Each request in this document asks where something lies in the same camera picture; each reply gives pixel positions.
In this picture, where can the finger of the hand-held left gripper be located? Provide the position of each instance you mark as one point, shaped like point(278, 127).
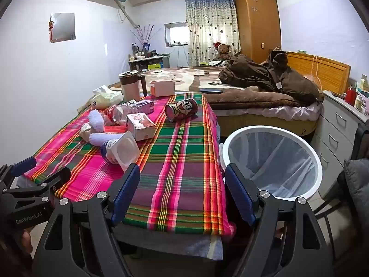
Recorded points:
point(57, 179)
point(24, 165)

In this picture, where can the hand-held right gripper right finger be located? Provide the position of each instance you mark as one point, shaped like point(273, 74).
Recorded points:
point(237, 190)

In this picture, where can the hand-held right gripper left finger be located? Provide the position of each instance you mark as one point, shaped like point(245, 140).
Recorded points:
point(126, 190)

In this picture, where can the white blue label yogurt cup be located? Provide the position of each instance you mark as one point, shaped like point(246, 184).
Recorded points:
point(126, 150)

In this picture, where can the translucent white bin liner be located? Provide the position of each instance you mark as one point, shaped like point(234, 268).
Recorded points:
point(274, 161)

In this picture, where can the orange pink medicine box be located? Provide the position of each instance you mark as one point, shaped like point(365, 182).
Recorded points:
point(141, 128)

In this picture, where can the clear red label plastic bottle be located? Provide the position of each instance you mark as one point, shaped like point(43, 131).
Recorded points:
point(121, 114)

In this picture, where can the white round trash bin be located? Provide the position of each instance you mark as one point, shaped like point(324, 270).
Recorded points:
point(316, 167)

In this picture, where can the purple drink carton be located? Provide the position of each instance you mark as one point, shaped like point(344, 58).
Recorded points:
point(145, 107)

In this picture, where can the red cartoon drink can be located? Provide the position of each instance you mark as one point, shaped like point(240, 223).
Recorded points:
point(181, 109)

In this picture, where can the person's left hand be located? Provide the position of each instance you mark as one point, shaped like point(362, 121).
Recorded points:
point(26, 241)

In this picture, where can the pink green plaid tablecloth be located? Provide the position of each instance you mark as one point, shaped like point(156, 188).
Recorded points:
point(178, 164)

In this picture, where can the black metal chair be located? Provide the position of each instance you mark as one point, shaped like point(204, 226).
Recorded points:
point(325, 216)

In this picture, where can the yellow soft tissue pack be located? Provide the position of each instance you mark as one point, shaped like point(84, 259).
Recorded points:
point(105, 99)

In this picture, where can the lilac bed sheet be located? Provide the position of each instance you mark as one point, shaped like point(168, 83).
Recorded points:
point(288, 112)

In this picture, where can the pink mug with brown lid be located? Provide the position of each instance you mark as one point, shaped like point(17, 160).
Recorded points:
point(129, 89)

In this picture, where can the pink storage box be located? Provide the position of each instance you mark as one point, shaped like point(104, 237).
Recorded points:
point(163, 89)

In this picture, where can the grey drawer cabinet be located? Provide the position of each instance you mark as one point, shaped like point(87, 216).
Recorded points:
point(331, 132)

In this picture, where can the brown jacket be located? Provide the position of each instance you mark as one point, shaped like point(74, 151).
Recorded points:
point(259, 73)

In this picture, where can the grey quilted chair cushion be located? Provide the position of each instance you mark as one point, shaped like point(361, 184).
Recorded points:
point(359, 190)

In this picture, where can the brown beige printed blanket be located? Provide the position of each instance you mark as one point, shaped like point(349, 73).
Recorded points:
point(184, 78)

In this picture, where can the cluttered dressing table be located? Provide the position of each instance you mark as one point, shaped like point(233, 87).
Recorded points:
point(150, 62)

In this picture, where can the red hanging ornament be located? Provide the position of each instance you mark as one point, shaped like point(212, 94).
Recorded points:
point(51, 31)

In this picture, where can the brown teddy bear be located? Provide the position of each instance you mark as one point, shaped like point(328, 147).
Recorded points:
point(223, 52)

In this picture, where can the red jar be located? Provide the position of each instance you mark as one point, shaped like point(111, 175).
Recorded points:
point(350, 96)

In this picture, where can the white jar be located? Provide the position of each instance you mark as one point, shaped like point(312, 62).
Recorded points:
point(359, 103)

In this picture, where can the wooden headboard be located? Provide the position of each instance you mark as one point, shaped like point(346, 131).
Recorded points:
point(331, 69)

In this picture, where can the decorative flower branches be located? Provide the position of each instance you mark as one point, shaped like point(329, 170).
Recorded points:
point(145, 36)

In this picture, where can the small window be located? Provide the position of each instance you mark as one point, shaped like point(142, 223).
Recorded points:
point(175, 34)

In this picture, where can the wooden wardrobe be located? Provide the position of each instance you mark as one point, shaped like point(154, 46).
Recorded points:
point(256, 26)

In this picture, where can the white green carton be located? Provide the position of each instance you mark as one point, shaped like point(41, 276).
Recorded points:
point(365, 84)

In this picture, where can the patterned curtain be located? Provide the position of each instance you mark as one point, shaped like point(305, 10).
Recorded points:
point(210, 26)

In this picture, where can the air conditioner pipe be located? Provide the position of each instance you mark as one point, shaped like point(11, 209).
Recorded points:
point(126, 14)

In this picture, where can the grey wall panel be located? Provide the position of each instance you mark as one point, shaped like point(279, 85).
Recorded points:
point(63, 27)

